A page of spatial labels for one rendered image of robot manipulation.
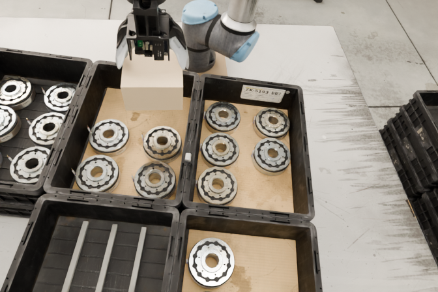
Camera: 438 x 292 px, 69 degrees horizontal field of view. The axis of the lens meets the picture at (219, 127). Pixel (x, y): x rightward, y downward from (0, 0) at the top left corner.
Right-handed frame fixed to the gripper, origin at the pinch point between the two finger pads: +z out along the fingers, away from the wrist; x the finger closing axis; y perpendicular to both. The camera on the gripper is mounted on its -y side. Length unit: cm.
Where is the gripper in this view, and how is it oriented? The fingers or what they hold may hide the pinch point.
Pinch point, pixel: (153, 65)
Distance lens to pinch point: 71.0
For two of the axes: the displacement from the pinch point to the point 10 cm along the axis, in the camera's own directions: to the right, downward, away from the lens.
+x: 9.9, -0.2, 1.4
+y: 0.9, 8.4, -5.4
